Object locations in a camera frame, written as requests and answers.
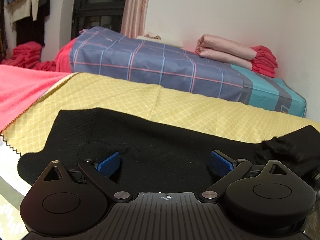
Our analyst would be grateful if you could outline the yellow quilted bed cover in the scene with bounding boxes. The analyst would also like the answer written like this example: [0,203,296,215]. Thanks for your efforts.
[2,73,319,154]

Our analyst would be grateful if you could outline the folded red cloth stack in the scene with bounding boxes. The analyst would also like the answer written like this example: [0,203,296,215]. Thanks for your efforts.
[251,46,278,78]

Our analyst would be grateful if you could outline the red pillow behind quilt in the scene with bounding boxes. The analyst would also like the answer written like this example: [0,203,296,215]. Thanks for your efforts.
[54,38,76,73]

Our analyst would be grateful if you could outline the pink fleece blanket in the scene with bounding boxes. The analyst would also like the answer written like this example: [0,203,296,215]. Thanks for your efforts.
[0,64,68,131]

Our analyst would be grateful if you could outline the folded pink satin bedding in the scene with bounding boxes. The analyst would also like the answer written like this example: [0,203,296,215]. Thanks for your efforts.
[195,34,257,70]

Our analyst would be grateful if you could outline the blue plaid folded quilt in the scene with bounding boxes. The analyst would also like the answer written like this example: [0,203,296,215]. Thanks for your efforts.
[69,27,307,117]

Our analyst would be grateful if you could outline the red cloth pile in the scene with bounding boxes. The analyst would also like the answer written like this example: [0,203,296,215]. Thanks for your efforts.
[1,42,56,72]

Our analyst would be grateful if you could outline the pink patterned curtain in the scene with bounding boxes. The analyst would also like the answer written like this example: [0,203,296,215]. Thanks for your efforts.
[120,0,149,38]

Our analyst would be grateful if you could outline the hanging clothes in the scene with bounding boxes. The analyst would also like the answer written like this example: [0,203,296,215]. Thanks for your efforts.
[1,0,50,58]

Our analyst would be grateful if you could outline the cream pillow by wall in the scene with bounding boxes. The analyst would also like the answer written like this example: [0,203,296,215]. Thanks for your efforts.
[136,33,183,48]

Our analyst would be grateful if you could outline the dark window frame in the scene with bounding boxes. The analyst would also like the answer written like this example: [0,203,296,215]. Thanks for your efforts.
[71,0,126,39]

